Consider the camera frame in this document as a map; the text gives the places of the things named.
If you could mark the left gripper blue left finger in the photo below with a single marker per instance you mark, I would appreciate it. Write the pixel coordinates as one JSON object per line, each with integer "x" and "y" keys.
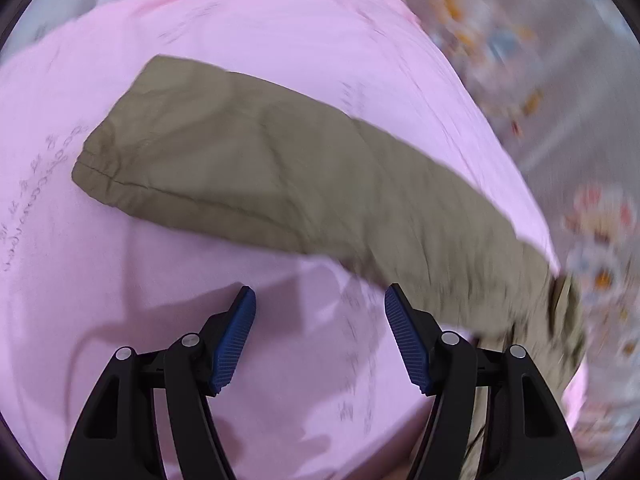
{"x": 224, "y": 335}

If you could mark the pink bed sheet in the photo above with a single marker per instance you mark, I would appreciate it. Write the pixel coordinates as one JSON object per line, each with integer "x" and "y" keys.
{"x": 320, "y": 391}

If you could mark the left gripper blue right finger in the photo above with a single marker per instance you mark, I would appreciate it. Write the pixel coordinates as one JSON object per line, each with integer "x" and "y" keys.
{"x": 416, "y": 334}

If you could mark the khaki puffer jacket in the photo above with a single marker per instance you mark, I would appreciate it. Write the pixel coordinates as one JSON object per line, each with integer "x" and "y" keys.
{"x": 193, "y": 147}

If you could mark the grey floral duvet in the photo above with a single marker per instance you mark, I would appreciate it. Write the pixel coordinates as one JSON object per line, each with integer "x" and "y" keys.
{"x": 558, "y": 81}

